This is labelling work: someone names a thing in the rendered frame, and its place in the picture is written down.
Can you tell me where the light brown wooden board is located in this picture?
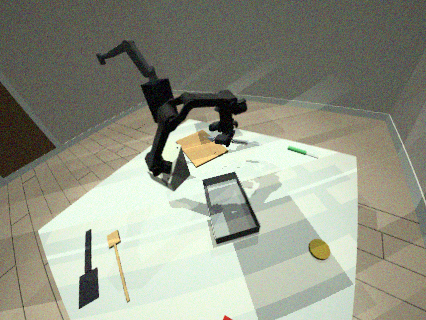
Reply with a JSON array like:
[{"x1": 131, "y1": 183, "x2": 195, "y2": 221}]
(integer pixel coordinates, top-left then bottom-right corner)
[{"x1": 175, "y1": 130, "x2": 229, "y2": 168}]

